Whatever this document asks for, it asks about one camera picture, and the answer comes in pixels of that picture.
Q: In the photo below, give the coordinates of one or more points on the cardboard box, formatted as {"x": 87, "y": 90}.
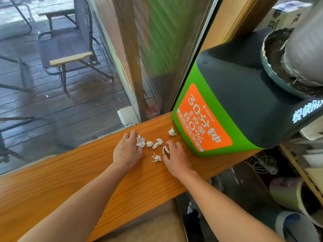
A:
{"x": 282, "y": 16}

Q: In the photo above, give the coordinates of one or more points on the scattered crumpled paper scraps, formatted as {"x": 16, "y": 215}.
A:
{"x": 157, "y": 143}

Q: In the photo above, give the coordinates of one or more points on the grey tree trunk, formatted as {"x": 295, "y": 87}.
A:
{"x": 306, "y": 45}

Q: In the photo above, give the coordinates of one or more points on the person's left fingers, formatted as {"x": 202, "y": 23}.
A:
{"x": 131, "y": 137}

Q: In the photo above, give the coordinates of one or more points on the green and black charging kiosk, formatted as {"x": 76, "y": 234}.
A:
{"x": 237, "y": 98}

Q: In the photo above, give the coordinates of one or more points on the dark folding chair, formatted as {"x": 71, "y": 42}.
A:
{"x": 63, "y": 47}

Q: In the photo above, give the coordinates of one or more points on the small white paper wad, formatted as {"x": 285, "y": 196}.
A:
{"x": 165, "y": 149}

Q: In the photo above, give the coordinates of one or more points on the person's left forearm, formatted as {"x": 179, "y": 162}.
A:
{"x": 83, "y": 206}

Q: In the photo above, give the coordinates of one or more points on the pale rolled mat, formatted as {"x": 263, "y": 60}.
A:
{"x": 287, "y": 194}

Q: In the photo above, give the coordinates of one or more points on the black shoe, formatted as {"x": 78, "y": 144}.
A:
{"x": 193, "y": 224}

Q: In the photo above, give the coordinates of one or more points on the white plastic container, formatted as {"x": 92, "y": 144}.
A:
{"x": 313, "y": 129}

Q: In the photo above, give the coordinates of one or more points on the white wall box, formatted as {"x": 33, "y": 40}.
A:
{"x": 128, "y": 115}

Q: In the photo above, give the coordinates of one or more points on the person's right fingers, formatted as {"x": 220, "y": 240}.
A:
{"x": 175, "y": 146}

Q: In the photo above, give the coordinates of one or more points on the large white paper wad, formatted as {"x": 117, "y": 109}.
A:
{"x": 140, "y": 142}

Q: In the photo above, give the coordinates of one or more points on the person's right forearm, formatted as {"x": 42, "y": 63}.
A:
{"x": 222, "y": 211}

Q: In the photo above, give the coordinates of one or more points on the grey rolled mat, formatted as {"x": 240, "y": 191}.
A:
{"x": 295, "y": 226}

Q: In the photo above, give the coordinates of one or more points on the dark outdoor table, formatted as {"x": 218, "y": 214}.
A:
{"x": 54, "y": 11}

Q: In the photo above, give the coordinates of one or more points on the brown wooden post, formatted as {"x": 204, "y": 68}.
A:
{"x": 130, "y": 60}

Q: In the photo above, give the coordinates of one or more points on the person's right hand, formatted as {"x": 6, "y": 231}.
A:
{"x": 178, "y": 161}

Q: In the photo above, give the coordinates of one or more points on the person's left hand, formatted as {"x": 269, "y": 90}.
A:
{"x": 126, "y": 153}

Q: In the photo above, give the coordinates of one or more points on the grey plant pot with soil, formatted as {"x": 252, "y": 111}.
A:
{"x": 275, "y": 65}

